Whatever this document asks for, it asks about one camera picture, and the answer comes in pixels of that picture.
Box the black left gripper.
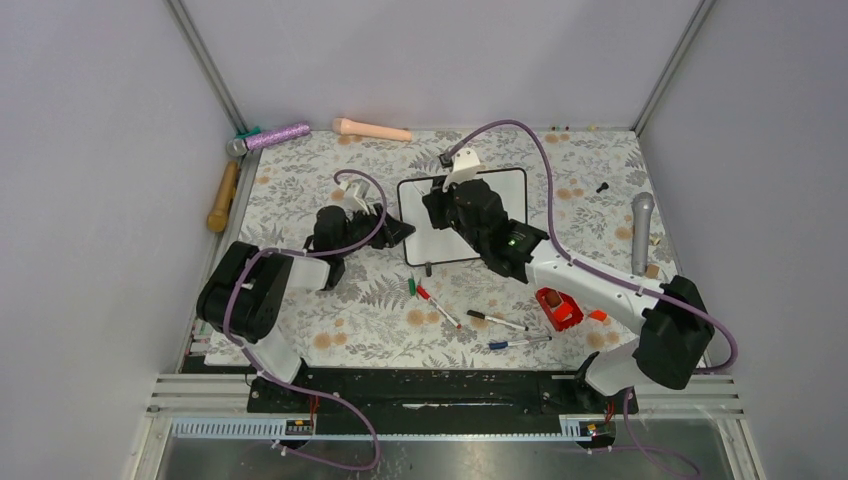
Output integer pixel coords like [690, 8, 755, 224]
[336, 202, 414, 258]

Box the white whiteboard black frame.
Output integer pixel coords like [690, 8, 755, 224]
[397, 167, 528, 267]

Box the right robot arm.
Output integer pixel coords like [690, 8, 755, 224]
[422, 177, 715, 412]

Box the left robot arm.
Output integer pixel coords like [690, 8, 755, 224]
[196, 203, 416, 411]

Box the red marker pen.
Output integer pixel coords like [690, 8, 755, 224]
[415, 284, 462, 330]

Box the black marker pen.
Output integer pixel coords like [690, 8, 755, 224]
[466, 310, 529, 332]

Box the pink microphone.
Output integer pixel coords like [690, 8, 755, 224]
[332, 117, 412, 142]

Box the red plastic box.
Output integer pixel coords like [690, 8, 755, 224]
[535, 288, 585, 332]

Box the blue marker pen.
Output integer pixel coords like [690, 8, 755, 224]
[488, 335, 552, 351]

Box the small orange block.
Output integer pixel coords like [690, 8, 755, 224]
[588, 310, 608, 322]

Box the silver microphone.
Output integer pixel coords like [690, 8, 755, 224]
[631, 192, 655, 276]

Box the gold microphone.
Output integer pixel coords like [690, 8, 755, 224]
[206, 161, 240, 233]

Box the purple glitter microphone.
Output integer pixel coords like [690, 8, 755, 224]
[225, 122, 311, 157]

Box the small wooden cube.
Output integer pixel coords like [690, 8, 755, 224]
[644, 264, 661, 279]

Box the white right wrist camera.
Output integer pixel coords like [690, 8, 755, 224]
[441, 148, 483, 192]

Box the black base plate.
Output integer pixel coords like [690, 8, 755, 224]
[247, 367, 638, 435]

